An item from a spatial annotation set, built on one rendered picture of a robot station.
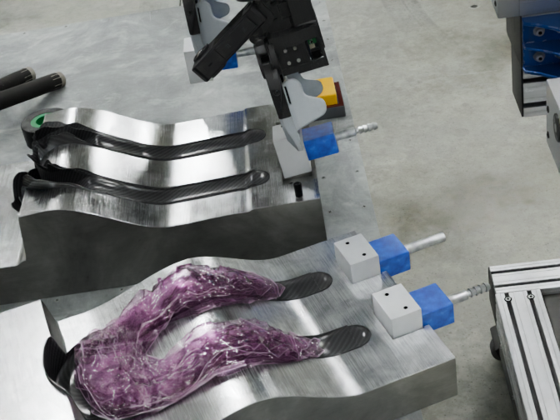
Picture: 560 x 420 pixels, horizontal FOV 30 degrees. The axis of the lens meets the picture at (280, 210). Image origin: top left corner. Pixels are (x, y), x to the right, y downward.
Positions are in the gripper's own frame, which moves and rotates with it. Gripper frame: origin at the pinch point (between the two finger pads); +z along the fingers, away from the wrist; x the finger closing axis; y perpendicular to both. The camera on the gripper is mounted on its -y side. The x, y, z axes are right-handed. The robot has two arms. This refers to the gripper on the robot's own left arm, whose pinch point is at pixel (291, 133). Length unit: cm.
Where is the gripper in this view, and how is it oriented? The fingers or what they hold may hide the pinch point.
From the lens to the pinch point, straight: 133.3
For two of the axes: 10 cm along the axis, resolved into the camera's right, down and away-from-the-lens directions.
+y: 9.6, -2.7, -1.1
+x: -0.3, -4.5, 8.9
